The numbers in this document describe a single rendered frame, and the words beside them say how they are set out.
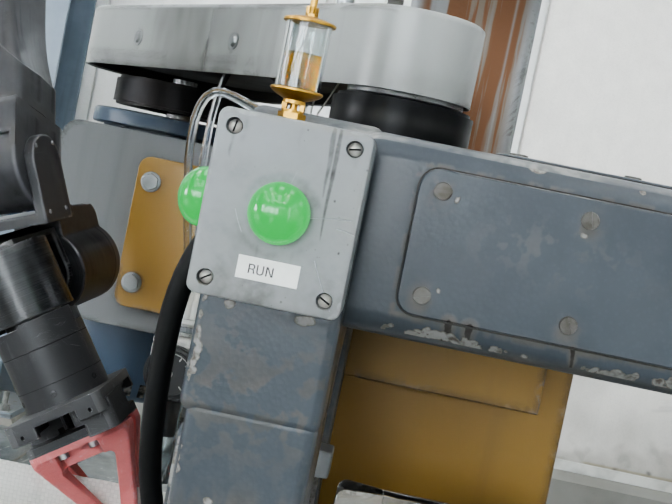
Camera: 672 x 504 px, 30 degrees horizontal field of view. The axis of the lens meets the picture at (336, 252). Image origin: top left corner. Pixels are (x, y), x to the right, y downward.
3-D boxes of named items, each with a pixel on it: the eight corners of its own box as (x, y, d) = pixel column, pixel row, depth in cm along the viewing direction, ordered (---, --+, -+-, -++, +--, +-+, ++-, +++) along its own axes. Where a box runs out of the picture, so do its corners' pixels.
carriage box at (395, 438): (202, 534, 95) (284, 125, 93) (258, 446, 128) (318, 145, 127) (524, 604, 93) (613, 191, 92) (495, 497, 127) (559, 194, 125)
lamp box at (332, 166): (183, 290, 60) (220, 104, 59) (200, 284, 64) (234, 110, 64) (338, 322, 59) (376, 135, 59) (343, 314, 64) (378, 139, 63)
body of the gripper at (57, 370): (137, 390, 87) (94, 292, 86) (111, 417, 77) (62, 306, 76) (51, 427, 87) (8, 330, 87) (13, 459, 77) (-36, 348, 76)
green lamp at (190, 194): (166, 221, 60) (178, 160, 60) (178, 220, 63) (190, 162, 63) (218, 232, 60) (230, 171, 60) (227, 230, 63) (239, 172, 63)
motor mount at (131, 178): (23, 309, 103) (60, 114, 102) (46, 302, 110) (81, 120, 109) (360, 379, 102) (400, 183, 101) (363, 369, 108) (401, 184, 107)
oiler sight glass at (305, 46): (271, 82, 66) (284, 17, 66) (276, 87, 69) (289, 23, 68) (317, 91, 66) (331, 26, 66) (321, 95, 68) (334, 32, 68)
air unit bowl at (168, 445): (130, 481, 86) (147, 394, 86) (139, 471, 89) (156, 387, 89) (172, 490, 86) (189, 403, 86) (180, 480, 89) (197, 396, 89)
